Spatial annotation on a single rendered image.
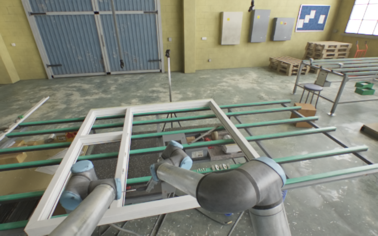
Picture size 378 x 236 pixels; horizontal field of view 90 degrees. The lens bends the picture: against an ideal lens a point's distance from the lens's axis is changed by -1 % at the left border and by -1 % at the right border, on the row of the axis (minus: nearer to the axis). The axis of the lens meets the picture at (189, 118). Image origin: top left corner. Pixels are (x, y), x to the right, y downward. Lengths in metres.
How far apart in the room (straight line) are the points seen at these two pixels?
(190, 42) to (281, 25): 3.57
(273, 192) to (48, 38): 7.75
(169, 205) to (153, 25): 6.55
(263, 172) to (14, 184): 2.05
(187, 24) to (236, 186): 6.66
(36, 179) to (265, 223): 1.93
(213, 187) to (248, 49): 7.88
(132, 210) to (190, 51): 6.37
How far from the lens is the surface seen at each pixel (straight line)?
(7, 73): 8.43
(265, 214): 0.68
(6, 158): 2.51
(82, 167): 1.01
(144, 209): 1.22
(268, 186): 0.63
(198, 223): 2.25
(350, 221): 2.81
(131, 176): 1.92
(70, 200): 0.94
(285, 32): 8.77
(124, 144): 1.72
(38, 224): 1.39
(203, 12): 7.56
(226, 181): 0.58
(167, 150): 1.20
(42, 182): 2.15
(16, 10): 8.28
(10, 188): 2.25
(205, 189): 0.60
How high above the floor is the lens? 1.90
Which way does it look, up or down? 28 degrees down
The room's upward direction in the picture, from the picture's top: straight up
